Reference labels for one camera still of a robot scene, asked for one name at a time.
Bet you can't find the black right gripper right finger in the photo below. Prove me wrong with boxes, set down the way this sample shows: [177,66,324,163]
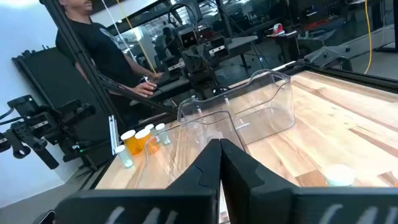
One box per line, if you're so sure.
[220,138,398,224]

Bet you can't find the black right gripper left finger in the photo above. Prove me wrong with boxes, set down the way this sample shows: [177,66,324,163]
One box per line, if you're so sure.
[54,138,222,224]

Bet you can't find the small teal pill bottle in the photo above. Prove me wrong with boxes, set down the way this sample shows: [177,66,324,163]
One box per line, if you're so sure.
[144,123,161,144]
[325,164,357,187]
[114,144,134,169]
[155,123,172,146]

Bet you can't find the clear plastic bin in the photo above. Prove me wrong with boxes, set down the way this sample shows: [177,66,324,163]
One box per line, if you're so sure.
[134,110,248,190]
[177,68,295,147]

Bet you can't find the person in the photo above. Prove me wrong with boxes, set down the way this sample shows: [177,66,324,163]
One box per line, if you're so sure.
[55,0,164,99]

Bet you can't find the silver aluminium bar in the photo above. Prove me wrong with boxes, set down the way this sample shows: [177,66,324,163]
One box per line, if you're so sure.
[108,114,119,156]

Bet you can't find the black panel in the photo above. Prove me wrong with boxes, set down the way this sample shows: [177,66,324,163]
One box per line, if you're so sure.
[12,46,125,169]

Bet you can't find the yellow cable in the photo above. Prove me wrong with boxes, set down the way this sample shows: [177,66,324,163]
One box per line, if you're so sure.
[363,0,373,75]
[116,0,157,74]

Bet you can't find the black frame bracket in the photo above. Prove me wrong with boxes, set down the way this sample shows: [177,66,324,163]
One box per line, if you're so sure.
[320,55,354,72]

